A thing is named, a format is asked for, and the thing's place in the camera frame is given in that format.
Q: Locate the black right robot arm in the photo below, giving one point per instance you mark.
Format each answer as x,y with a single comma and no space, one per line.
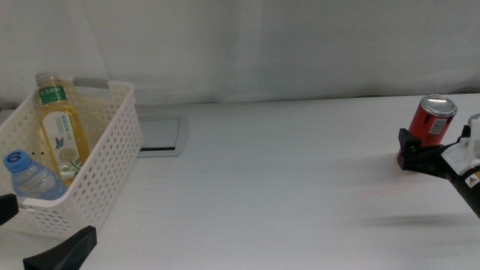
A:
470,195

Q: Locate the red drink can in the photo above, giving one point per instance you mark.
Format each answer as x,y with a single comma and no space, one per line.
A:
431,120

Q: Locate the white cloth backdrop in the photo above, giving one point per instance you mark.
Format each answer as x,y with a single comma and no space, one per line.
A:
337,45

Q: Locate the yellow tea bottle green label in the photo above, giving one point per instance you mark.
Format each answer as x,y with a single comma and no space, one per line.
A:
63,131

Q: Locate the white perforated plastic basket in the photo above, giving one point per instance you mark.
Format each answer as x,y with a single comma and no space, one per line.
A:
108,168

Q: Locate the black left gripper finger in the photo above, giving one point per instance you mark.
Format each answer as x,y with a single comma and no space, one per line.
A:
63,253
7,208

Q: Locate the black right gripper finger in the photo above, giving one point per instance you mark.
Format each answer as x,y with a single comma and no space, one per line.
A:
466,133
407,140

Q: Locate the clear water bottle blue cap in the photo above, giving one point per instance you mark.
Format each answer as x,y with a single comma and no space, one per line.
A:
33,183

